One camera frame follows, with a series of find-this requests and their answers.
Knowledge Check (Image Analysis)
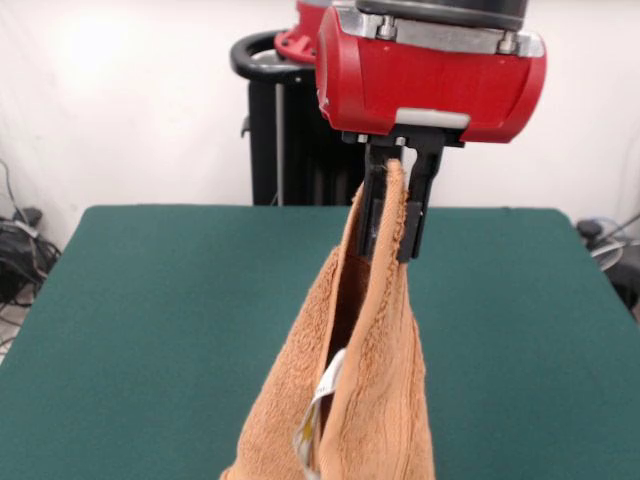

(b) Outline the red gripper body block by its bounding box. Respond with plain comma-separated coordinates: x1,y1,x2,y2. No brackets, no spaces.
313,7,548,149

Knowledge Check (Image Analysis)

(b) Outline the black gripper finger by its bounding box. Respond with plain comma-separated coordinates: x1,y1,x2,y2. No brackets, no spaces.
397,143,445,265
356,143,401,262

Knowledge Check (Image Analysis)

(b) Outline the tan terry towel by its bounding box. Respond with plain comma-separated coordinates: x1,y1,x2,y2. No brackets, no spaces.
219,159,441,480

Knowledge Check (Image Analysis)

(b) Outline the grey round stand base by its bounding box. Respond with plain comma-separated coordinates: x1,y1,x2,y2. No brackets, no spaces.
574,214,640,311

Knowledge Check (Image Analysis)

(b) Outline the dark green table cloth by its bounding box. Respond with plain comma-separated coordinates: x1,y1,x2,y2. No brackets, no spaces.
0,203,640,480

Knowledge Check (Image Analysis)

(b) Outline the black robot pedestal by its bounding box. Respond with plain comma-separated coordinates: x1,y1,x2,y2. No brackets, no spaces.
229,29,371,206

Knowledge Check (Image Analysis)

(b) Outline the black cable pile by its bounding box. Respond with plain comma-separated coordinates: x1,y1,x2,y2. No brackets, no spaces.
0,159,64,351

